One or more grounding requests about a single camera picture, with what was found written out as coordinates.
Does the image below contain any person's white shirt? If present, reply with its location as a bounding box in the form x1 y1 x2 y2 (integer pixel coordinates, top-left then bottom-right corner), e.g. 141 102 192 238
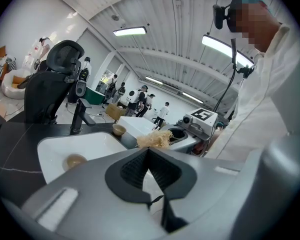
204 23 300 165

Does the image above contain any black head-mounted camera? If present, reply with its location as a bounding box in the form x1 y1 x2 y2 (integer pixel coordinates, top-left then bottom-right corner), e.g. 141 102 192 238
212 3 232 30

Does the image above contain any white sink basin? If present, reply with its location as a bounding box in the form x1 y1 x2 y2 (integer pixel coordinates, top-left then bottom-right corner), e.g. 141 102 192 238
37 131 128 185

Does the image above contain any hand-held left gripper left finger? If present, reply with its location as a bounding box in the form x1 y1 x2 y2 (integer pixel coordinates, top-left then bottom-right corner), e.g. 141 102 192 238
22 147 167 240

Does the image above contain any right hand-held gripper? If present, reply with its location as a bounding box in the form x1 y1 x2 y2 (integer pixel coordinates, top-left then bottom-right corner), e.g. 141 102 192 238
163 108 219 152

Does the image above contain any ceiling light bar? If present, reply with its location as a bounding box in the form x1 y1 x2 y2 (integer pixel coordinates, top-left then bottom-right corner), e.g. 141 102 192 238
112 26 148 37
182 91 205 104
201 34 255 69
144 75 164 85

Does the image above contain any cardboard box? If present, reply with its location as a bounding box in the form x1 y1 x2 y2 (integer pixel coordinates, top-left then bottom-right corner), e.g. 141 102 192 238
105 102 127 121

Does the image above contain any beige scrubbing sponge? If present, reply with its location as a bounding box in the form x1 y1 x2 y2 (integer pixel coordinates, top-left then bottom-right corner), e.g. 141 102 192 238
136 130 173 149

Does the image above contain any black office chair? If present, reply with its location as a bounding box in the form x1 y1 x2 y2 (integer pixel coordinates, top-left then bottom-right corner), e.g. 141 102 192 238
8 40 85 125

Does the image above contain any black head camera cable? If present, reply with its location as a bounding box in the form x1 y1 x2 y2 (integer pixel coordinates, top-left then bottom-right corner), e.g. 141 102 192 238
212 37 256 112

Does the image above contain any person's head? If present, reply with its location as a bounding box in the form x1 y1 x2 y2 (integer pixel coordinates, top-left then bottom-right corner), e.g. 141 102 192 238
227 0 282 54

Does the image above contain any green tub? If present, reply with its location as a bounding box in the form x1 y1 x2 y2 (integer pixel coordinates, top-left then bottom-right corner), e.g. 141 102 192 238
86 86 108 106

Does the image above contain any white domed backpack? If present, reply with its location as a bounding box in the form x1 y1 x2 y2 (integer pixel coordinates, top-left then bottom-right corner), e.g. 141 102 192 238
128 90 140 104

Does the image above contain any black faucet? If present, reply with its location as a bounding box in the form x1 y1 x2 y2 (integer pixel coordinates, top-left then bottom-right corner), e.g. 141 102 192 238
69 98 97 135

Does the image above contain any white beanbag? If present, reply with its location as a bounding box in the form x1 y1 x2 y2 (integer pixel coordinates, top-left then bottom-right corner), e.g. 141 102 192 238
1 68 32 100

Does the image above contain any white box appliance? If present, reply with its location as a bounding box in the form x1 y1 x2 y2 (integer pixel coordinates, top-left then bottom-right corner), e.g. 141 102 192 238
117 115 157 139

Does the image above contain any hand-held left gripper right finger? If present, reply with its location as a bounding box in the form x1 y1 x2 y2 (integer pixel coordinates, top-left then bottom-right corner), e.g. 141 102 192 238
148 147 278 240

